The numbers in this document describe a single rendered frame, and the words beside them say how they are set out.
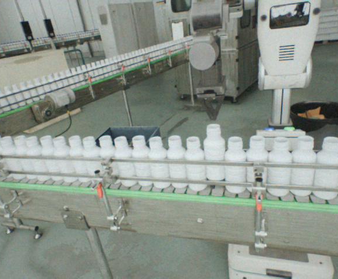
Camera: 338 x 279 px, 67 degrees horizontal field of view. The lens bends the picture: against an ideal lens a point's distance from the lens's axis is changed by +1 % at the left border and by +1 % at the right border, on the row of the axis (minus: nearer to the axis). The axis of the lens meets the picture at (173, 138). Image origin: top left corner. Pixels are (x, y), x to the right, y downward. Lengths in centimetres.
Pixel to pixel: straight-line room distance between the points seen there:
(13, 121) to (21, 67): 261
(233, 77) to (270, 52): 319
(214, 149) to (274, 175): 17
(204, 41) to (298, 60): 74
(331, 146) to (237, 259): 101
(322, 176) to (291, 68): 61
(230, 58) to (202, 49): 379
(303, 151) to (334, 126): 158
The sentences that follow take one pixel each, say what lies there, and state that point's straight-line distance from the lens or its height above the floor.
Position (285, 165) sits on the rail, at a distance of 72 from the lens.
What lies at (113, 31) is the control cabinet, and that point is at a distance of 671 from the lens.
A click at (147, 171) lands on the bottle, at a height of 106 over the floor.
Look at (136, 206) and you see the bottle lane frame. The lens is 88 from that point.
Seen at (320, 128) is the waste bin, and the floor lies 56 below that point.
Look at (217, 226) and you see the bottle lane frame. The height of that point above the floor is 89.
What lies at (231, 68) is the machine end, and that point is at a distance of 437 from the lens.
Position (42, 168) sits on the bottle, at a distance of 104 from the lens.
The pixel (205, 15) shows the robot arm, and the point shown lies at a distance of 62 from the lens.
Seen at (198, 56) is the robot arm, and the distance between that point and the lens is 56.
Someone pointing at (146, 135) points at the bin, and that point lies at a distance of 146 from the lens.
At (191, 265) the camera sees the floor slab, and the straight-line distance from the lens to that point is 188.
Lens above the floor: 149
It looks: 26 degrees down
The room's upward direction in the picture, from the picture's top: 8 degrees counter-clockwise
